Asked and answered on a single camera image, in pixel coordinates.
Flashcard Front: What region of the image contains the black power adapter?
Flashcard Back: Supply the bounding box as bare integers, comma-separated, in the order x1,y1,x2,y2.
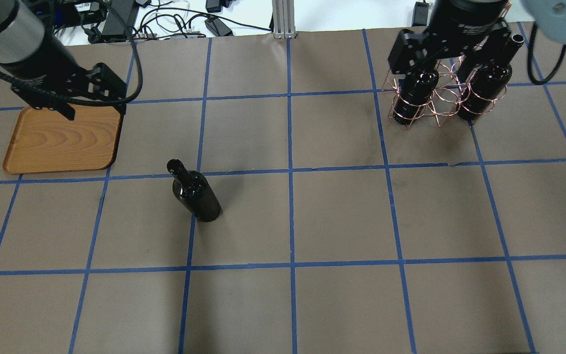
204,17,234,37

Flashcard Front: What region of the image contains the black power brick right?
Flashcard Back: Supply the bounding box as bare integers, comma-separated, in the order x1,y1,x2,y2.
411,0,431,27

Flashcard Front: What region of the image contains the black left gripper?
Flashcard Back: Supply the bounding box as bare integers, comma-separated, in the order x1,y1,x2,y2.
0,34,127,121

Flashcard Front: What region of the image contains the wooden tray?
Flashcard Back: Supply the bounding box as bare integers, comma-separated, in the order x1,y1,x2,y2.
2,106,124,175

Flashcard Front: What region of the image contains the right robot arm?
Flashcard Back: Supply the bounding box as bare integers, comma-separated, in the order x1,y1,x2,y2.
387,0,566,85

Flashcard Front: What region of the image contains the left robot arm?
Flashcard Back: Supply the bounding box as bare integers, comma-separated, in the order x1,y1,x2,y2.
0,0,127,121

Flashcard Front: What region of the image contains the copper wire bottle basket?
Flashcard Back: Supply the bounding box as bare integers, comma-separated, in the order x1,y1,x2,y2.
382,54,509,128

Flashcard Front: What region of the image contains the dark wine bottle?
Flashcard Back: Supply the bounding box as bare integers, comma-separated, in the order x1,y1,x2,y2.
457,33,525,121
393,68,440,125
166,159,222,222

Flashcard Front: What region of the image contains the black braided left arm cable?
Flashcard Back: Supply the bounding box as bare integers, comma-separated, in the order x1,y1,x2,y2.
0,15,143,107

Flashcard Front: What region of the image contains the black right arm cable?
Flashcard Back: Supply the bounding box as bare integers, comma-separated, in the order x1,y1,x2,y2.
527,24,566,86

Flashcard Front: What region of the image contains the aluminium frame post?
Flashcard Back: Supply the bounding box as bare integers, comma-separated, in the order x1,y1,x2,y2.
272,0,297,39

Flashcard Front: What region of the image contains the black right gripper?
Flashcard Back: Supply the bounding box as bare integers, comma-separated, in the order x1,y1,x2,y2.
387,0,511,82

